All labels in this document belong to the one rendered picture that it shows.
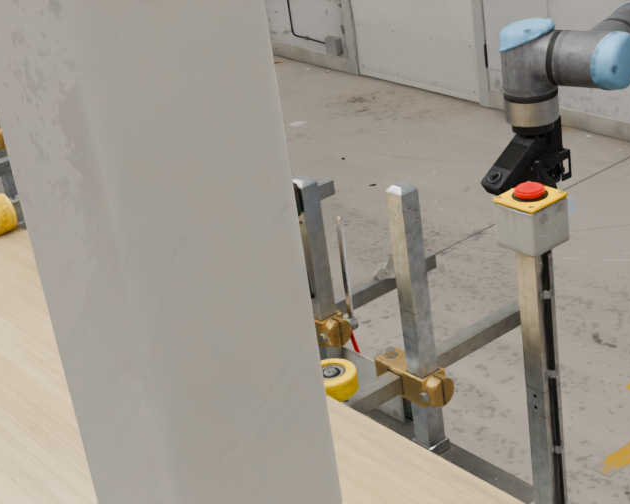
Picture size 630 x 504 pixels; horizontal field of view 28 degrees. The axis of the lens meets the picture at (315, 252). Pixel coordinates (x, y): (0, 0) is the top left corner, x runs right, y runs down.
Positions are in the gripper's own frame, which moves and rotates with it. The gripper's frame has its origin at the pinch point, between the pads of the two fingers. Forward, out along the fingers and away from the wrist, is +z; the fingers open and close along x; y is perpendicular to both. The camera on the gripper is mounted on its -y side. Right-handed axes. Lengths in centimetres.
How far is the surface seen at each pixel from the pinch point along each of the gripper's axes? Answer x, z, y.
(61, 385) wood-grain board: 27, 4, -80
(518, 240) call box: -35, -23, -38
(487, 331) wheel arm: -5.5, 10.2, -17.4
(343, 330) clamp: 12.3, 8.8, -34.1
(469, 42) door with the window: 252, 65, 224
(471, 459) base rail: -15.1, 23.8, -32.2
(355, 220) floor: 200, 94, 110
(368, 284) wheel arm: 20.3, 7.7, -21.6
